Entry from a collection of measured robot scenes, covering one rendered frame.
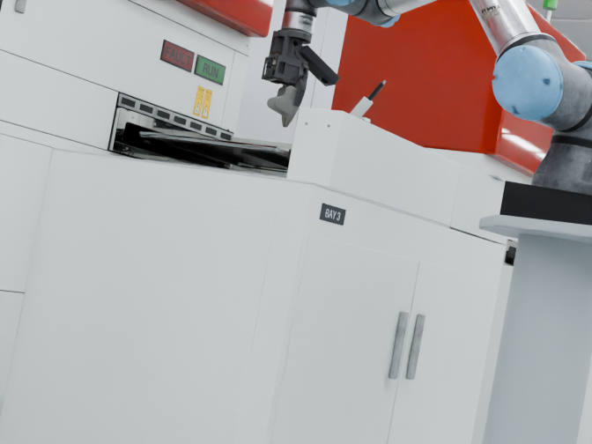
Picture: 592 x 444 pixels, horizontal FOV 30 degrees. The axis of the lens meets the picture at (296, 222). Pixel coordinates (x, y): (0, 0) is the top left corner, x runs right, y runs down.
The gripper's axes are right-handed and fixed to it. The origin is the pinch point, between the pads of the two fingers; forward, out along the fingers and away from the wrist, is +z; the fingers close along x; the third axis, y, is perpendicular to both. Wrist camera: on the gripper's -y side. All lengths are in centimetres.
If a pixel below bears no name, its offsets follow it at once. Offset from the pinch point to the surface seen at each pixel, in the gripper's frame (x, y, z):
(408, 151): 38.2, -8.8, 5.4
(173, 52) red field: -13.8, 25.5, -11.1
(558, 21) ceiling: -394, -390, -177
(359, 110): -1.9, -18.8, -7.3
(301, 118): 45.5, 19.8, 5.4
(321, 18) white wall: -292, -151, -101
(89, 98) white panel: -2.0, 46.0, 5.2
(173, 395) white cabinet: 38, 32, 59
